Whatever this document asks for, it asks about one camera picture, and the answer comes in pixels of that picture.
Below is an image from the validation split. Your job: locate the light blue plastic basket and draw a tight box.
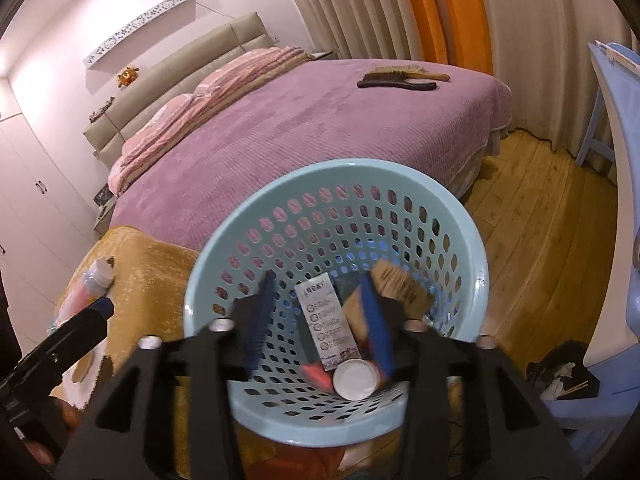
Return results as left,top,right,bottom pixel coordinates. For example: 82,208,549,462
183,159,489,448

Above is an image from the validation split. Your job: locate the pink small packet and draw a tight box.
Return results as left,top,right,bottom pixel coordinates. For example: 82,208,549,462
300,363,334,393

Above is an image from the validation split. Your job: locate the bedside table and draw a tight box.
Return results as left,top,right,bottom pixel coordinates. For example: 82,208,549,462
93,196,117,236

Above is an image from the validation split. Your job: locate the orange plush toy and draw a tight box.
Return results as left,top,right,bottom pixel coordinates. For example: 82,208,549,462
116,66,139,88

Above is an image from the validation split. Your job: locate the orange curtain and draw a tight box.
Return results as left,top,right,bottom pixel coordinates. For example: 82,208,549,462
409,0,494,75

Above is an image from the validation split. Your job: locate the beige padded headboard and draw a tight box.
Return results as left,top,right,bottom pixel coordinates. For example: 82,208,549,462
84,13,274,168

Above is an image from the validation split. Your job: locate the wooden handled bed brush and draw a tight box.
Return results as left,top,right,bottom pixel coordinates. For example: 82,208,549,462
371,65,450,82

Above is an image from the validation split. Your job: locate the bed with purple cover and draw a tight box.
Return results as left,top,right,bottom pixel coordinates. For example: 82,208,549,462
112,57,512,251

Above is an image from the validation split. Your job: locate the brown paper sleeve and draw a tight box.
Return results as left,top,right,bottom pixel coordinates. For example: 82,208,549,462
335,259,435,342

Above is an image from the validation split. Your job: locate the white wall shelf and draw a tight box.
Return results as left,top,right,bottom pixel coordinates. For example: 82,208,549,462
82,0,191,70

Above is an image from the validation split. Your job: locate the pink pillow right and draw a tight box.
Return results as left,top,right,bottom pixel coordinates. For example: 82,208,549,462
193,47,282,94

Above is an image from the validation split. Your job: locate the black bin with trash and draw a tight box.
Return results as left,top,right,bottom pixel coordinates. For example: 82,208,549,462
526,340,600,401

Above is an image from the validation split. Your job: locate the yellow panda rug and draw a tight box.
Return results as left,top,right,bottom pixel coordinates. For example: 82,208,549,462
46,224,277,480

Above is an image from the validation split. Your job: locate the beige curtain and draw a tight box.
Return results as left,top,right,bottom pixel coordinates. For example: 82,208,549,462
484,0,638,153
294,0,423,60

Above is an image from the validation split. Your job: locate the folded pink striped quilt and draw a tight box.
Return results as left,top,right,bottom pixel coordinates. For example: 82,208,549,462
107,47,312,196

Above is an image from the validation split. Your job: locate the picture frame on nightstand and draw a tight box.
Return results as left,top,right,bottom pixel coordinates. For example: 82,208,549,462
93,184,113,207

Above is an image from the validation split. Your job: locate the white wardrobe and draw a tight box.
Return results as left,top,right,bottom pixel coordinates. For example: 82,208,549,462
0,77,99,356

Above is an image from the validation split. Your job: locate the pink pillow left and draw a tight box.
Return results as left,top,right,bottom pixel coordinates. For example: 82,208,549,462
122,93,194,164

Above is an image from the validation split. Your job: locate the orange soy milk cup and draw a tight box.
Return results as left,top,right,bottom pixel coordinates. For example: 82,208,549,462
332,359,381,401

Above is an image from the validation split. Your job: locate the dark item on headboard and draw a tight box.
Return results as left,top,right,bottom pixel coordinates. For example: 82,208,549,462
89,96,115,124

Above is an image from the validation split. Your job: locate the beige left curtain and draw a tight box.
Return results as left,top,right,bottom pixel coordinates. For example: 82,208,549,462
294,0,423,60

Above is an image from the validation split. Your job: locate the beige right curtain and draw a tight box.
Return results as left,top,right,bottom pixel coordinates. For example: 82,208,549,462
484,0,638,153

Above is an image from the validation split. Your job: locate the pink pillow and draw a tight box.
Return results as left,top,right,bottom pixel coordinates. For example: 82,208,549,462
122,93,194,164
193,47,282,94

